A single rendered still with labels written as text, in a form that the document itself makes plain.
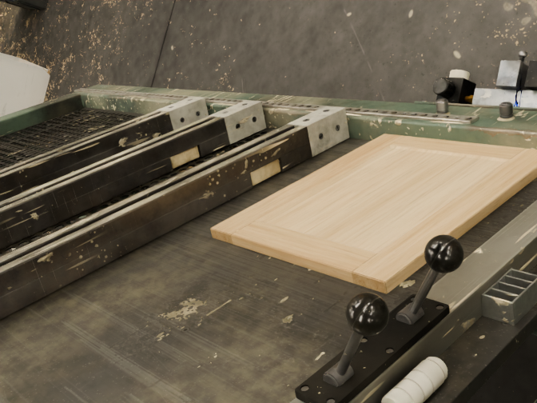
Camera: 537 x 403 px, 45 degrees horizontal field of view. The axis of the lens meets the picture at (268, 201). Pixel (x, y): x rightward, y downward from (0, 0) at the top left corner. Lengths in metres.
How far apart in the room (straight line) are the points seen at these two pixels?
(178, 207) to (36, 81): 3.84
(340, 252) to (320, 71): 1.94
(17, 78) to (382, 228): 4.12
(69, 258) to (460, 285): 0.62
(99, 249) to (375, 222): 0.45
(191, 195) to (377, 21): 1.66
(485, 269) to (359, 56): 1.97
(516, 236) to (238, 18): 2.60
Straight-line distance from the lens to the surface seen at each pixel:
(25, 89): 4.96
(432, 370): 0.70
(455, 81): 1.53
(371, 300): 0.57
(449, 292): 0.80
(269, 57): 3.09
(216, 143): 1.58
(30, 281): 1.09
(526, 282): 0.83
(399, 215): 1.05
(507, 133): 1.27
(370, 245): 0.97
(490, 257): 0.86
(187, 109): 1.82
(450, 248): 0.65
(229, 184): 1.26
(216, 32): 3.46
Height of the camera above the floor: 2.02
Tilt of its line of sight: 44 degrees down
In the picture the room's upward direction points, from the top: 81 degrees counter-clockwise
